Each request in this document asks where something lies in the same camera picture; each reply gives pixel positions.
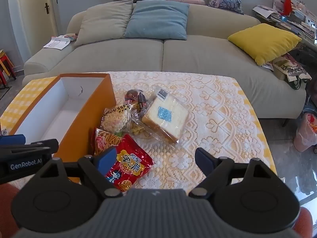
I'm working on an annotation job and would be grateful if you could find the yellow cushion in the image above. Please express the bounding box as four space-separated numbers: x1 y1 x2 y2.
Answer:
227 23 303 66

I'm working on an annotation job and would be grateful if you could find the beige sofa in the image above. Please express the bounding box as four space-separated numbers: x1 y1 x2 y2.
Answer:
22 2 307 119

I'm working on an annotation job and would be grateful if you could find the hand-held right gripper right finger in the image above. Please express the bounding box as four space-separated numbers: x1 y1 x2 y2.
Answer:
188 147 275 199

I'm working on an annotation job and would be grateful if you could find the stack of magazines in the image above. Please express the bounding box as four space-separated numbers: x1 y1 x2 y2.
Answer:
253 0 317 45

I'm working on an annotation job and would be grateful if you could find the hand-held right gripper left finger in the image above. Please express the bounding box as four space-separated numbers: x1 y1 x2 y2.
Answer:
42 147 123 198

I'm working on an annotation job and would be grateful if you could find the blue cushion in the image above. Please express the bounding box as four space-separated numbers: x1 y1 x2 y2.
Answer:
123 0 191 41

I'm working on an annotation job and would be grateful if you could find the beige cushion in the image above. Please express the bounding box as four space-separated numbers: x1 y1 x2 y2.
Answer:
74 0 134 47

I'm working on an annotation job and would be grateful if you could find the person's right leg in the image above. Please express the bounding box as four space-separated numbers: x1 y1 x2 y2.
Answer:
295 207 314 238

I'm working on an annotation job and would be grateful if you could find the printed tote bag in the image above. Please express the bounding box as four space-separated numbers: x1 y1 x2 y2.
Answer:
269 53 312 90

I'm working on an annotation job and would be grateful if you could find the large red snack bag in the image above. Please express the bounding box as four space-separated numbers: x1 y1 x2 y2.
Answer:
104 134 155 192

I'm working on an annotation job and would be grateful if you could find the white puffs clear packet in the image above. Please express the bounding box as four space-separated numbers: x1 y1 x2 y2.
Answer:
100 103 132 133

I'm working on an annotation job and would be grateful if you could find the white lace tablecloth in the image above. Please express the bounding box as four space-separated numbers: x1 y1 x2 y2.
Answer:
10 71 278 189

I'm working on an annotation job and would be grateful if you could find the person's left leg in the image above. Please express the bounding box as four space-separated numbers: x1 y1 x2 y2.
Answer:
0 183 20 238

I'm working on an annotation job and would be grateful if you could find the open magazine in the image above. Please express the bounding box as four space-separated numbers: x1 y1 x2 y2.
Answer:
43 33 78 50

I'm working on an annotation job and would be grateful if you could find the pink plastic bag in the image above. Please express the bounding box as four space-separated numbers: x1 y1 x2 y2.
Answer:
293 111 317 153

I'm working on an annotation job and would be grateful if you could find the stick snack packet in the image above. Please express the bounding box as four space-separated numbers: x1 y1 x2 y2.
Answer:
90 128 124 156

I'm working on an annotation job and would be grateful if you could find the sliced bread packet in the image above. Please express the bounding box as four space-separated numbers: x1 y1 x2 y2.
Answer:
131 85 190 144

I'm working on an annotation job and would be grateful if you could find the cream door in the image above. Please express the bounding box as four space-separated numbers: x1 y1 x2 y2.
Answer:
7 0 58 55

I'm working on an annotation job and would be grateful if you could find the yellow checked tablecloth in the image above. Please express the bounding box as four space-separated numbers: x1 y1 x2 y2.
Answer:
0 76 58 129

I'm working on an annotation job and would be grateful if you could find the orange cardboard box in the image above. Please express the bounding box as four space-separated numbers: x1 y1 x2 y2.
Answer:
9 73 117 184

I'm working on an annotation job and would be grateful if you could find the dark chocolate snack packet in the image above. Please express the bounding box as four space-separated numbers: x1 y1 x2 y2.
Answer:
125 89 149 112

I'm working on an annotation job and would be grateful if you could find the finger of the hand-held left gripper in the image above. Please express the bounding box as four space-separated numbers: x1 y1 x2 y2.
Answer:
0 134 59 158

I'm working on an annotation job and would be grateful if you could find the red stool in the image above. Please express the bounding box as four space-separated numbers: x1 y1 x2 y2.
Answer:
0 50 16 88

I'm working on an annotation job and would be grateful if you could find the person's leg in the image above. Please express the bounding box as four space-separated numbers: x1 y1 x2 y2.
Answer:
295 207 314 238
0 183 20 238

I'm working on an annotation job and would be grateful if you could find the pink cushion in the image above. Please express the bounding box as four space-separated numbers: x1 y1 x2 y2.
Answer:
167 0 206 5

